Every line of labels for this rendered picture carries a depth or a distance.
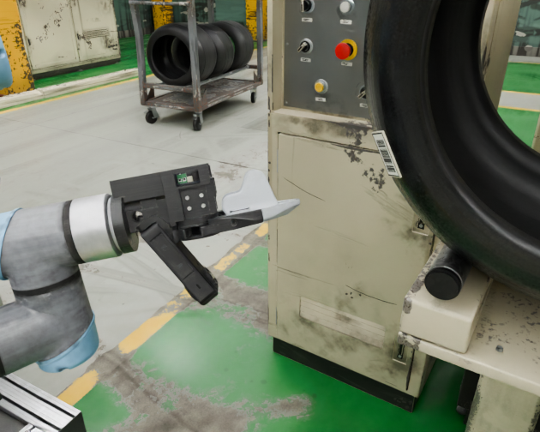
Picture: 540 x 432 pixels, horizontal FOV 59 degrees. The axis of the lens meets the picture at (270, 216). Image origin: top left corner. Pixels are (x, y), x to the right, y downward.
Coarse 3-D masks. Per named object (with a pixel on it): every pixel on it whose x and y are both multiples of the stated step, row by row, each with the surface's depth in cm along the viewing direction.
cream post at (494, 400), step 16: (480, 384) 106; (496, 384) 103; (480, 400) 107; (496, 400) 105; (512, 400) 103; (528, 400) 101; (480, 416) 109; (496, 416) 106; (512, 416) 104; (528, 416) 102
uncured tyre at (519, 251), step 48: (384, 0) 51; (432, 0) 47; (480, 0) 69; (384, 48) 52; (432, 48) 72; (480, 48) 74; (384, 96) 54; (432, 96) 74; (480, 96) 74; (432, 144) 52; (480, 144) 76; (432, 192) 55; (480, 192) 73; (528, 192) 74; (480, 240) 54; (528, 240) 52; (528, 288) 54
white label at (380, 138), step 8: (376, 136) 58; (384, 136) 56; (376, 144) 60; (384, 144) 57; (384, 152) 58; (392, 152) 56; (384, 160) 60; (392, 160) 57; (392, 168) 58; (392, 176) 60; (400, 176) 57
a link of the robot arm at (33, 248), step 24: (0, 216) 53; (24, 216) 52; (48, 216) 52; (0, 240) 51; (24, 240) 51; (48, 240) 52; (72, 240) 52; (0, 264) 52; (24, 264) 52; (48, 264) 53; (72, 264) 54; (24, 288) 53
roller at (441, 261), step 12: (444, 252) 63; (432, 264) 62; (444, 264) 60; (456, 264) 60; (468, 264) 62; (432, 276) 60; (444, 276) 59; (456, 276) 59; (432, 288) 61; (444, 288) 60; (456, 288) 59
